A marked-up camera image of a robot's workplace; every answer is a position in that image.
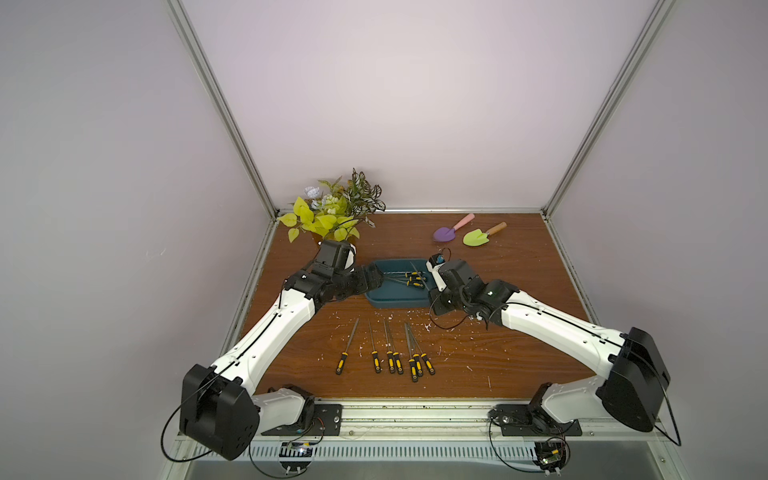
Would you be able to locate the right electronics board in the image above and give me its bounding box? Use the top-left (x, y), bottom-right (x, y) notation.
top-left (533, 442), bottom-right (569, 476)

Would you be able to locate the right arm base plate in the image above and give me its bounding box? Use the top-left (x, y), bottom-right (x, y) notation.
top-left (488, 383), bottom-right (583, 437)

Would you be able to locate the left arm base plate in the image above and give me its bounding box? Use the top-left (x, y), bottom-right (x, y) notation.
top-left (262, 403), bottom-right (343, 438)

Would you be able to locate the electronics board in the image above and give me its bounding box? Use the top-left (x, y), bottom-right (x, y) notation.
top-left (533, 442), bottom-right (569, 476)
top-left (278, 442), bottom-right (315, 477)

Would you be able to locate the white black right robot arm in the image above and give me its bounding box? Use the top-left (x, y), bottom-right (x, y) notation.
top-left (426, 254), bottom-right (670, 432)

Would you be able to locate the purple toy shovel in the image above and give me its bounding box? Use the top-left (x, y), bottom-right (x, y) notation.
top-left (433, 213), bottom-right (475, 243)

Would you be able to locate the aluminium front rail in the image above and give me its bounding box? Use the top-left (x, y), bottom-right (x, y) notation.
top-left (173, 398), bottom-right (670, 463)

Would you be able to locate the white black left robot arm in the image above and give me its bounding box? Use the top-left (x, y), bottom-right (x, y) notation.
top-left (179, 240), bottom-right (384, 460)

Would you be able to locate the eleventh needle file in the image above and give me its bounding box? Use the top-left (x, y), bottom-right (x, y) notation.
top-left (384, 271), bottom-right (424, 278)

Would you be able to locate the left electronics board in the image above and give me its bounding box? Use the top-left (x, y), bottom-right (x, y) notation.
top-left (278, 442), bottom-right (315, 477)

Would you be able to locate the teal plastic storage box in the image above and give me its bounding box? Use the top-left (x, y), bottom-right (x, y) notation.
top-left (364, 258), bottom-right (436, 309)

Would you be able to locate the potted green artificial plant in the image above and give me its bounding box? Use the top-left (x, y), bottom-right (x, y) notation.
top-left (277, 169), bottom-right (387, 242)

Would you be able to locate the green toy shovel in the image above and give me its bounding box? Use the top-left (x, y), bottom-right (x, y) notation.
top-left (462, 222), bottom-right (507, 247)

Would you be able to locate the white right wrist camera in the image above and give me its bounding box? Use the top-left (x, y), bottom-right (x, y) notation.
top-left (426, 253), bottom-right (446, 292)

